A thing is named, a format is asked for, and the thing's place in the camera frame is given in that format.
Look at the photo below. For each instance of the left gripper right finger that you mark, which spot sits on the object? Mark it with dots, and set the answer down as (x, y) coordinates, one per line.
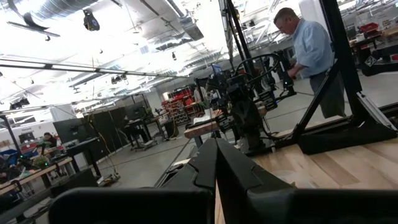
(239, 174)

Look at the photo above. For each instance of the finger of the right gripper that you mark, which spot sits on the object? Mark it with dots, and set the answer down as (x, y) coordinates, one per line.
(242, 119)
(254, 118)

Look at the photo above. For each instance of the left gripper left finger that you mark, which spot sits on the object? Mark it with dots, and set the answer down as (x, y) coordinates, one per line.
(199, 174)

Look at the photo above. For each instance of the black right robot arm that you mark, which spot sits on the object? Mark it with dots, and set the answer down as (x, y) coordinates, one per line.
(248, 140)

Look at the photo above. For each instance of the wooden workbench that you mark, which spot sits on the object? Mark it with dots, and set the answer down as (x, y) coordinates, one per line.
(31, 178)
(199, 131)

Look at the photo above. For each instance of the shelf with red bins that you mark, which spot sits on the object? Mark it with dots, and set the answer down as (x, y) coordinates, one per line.
(180, 99)

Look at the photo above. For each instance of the person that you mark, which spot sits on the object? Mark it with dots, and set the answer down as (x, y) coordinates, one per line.
(311, 49)
(49, 140)

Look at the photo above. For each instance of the black cabinets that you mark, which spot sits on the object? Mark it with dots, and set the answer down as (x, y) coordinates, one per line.
(105, 130)

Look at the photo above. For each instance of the black desk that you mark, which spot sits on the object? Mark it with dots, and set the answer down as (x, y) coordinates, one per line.
(84, 149)

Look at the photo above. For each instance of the black box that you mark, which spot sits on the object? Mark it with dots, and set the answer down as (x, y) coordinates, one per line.
(74, 183)

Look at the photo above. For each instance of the black computer monitor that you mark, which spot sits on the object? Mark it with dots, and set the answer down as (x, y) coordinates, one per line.
(71, 130)

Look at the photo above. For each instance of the red crate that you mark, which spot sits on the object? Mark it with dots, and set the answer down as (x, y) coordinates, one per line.
(368, 27)

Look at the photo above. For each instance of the black machine with label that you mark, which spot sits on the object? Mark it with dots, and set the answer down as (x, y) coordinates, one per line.
(384, 62)

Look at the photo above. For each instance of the small green background plant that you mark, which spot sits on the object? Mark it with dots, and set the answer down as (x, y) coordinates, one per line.
(40, 161)

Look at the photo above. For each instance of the black background rig frame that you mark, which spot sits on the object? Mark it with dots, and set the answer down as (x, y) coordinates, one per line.
(237, 31)

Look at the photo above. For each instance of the black aluminium rig frame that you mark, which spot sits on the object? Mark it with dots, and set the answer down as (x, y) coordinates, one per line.
(342, 62)

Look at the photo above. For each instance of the black hanging camera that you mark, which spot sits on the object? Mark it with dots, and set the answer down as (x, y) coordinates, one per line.
(91, 21)

